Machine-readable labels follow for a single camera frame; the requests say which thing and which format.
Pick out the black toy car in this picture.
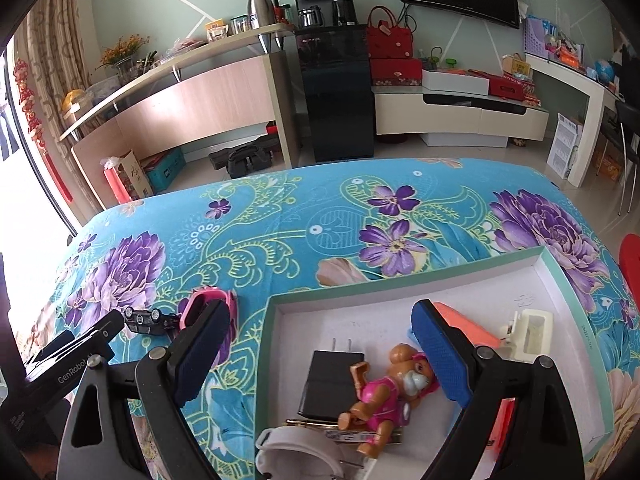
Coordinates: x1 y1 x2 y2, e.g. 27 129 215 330
122 307 180 337

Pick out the pink smart watch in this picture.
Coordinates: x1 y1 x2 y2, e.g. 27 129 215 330
177 286 238 368

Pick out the cream plastic hair claw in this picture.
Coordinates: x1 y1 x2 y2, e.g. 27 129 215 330
498 309 554 363

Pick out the white smart watch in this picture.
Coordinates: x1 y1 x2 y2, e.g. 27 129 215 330
255 426 345 479

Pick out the black power adapter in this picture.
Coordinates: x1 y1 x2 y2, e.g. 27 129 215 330
297 350 364 424

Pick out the brown pink puppy toy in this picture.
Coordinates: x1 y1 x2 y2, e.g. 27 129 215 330
337 344 439 459

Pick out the patterned white rectangular block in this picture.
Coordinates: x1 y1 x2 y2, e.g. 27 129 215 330
284 419 375 445

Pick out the blue orange toy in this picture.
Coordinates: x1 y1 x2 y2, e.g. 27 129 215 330
434 301 500 350
487 398 515 456

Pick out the white power adapter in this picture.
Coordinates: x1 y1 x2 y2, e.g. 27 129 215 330
340 456 378 480

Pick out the red paper bag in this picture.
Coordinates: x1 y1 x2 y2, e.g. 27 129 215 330
102 157 132 204

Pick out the teal cardboard box tray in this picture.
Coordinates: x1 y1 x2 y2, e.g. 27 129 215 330
254 247 613 479

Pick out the floral blue tablecloth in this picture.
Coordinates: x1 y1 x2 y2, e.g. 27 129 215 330
16 158 639 479

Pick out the red plastic stool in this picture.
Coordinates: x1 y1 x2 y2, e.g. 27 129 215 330
620 233 640 306

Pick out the black bag on floor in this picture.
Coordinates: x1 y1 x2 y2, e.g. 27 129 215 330
208 134 280 179

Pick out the orange flower vase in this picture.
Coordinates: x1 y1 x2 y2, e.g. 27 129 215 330
100 34 149 84

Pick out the wooden bar counter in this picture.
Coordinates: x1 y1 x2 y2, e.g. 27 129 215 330
61 23 299 210

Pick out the black chair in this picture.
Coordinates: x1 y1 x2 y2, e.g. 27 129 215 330
598 101 639 214

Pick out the white tv cabinet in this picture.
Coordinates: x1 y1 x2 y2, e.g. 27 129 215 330
372 87 549 148

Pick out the white desk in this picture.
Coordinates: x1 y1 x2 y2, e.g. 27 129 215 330
525 53 620 188

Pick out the black water dispenser cabinet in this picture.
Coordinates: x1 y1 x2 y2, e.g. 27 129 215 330
295 0 376 162

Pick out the red gift box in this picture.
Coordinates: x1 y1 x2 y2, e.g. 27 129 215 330
370 58 423 87

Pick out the steel thermos jug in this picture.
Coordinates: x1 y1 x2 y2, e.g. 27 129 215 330
247 0 279 29

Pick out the white flat box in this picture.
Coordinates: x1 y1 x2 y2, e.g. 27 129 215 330
422 70 489 96

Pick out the red handbag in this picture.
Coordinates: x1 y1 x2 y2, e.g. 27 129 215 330
366 6 413 60

